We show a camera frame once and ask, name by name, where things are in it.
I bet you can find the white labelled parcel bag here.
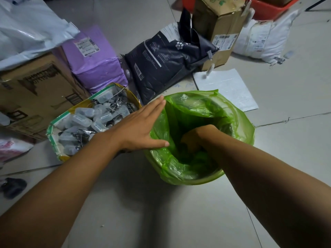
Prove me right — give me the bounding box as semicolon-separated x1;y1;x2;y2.
232;9;302;65

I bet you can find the person's left forearm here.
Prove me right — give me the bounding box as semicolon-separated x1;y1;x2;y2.
0;132;122;248

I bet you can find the green trash bin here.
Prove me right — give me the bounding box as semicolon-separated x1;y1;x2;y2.
145;152;226;186

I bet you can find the white paper sheet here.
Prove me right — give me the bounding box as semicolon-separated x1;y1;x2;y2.
193;68;259;112

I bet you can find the person's right forearm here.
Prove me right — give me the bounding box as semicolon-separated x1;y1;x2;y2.
203;128;331;248

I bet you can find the black metal rod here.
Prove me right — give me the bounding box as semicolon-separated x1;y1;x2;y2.
305;0;331;12

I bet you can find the purple plastic parcel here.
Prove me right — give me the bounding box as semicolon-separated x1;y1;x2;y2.
60;25;129;95

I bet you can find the person's right hand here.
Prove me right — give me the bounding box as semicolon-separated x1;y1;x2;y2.
180;125;221;155

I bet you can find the tall brown cardboard box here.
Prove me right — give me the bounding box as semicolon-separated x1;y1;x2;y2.
192;0;253;72

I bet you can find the red plastic basin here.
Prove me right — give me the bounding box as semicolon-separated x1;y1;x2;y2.
180;0;302;21

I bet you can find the large brown cardboard box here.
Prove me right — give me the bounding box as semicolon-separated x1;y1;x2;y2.
0;52;91;140

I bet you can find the yellow-green rimmed open carton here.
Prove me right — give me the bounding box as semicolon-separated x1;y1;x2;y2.
46;82;143;162

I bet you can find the dark crumpled cloth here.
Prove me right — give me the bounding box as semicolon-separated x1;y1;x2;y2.
0;177;28;200

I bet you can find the green plastic trash bag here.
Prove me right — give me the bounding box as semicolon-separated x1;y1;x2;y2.
143;89;255;186

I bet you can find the pink-white plastic bag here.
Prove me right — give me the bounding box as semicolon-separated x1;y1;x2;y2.
0;137;34;163

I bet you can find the pile of clear plastic tags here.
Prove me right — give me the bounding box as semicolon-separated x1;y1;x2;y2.
56;87;137;156

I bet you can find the black paw print bag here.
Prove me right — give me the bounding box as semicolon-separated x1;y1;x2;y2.
124;8;220;105

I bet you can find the grey-white poly mailer bag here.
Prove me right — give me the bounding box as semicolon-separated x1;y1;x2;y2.
0;0;81;71

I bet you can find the person's left hand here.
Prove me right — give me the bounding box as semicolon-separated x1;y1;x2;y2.
104;95;170;153

